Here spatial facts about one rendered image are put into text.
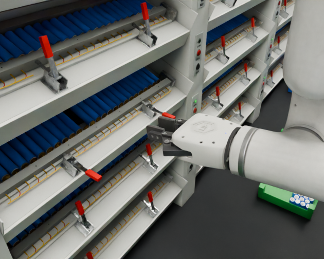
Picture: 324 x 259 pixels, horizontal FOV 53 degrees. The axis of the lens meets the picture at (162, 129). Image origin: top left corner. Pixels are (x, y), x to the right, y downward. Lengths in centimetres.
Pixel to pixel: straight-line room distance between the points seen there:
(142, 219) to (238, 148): 63
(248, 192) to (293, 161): 88
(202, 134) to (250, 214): 77
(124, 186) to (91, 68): 39
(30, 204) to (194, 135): 33
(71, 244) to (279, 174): 51
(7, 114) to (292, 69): 41
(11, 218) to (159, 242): 63
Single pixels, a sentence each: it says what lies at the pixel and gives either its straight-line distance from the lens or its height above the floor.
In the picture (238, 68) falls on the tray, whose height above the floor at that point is 34.
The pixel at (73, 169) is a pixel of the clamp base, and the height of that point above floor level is 50.
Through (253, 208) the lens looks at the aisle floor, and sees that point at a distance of 131.
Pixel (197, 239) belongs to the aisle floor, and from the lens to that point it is 118.
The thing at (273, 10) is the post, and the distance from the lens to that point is 155.
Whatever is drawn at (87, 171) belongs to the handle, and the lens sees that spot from 67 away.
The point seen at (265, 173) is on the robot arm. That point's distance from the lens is 51.
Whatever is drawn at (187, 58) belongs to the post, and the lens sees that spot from 92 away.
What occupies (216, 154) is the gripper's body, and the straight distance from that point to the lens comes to 53.
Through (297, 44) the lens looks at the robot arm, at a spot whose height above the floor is 81.
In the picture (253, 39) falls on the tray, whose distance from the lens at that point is 141.
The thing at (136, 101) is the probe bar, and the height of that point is 53.
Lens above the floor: 94
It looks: 35 degrees down
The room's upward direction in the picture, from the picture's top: straight up
